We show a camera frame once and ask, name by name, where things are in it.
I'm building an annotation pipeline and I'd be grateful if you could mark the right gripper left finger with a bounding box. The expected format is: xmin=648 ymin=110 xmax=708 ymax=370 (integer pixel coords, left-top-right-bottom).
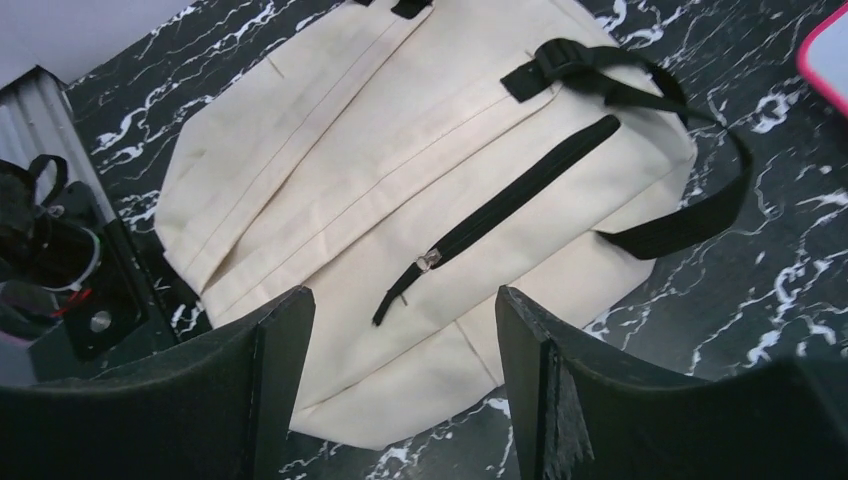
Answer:
xmin=1 ymin=286 xmax=315 ymax=479

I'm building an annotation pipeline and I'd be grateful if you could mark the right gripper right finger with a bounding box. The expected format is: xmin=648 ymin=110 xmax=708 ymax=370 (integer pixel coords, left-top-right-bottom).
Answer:
xmin=495 ymin=286 xmax=847 ymax=479

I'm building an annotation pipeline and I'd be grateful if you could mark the beige canvas backpack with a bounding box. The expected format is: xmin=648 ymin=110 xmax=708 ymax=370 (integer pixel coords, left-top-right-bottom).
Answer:
xmin=154 ymin=1 xmax=752 ymax=449

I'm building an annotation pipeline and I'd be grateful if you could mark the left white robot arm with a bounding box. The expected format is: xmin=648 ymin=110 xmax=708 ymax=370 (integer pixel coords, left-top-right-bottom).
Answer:
xmin=1 ymin=155 xmax=173 ymax=386

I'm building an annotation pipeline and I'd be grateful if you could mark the pink framed whiteboard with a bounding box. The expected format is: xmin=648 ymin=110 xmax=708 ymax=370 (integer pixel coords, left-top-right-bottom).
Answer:
xmin=796 ymin=1 xmax=847 ymax=117

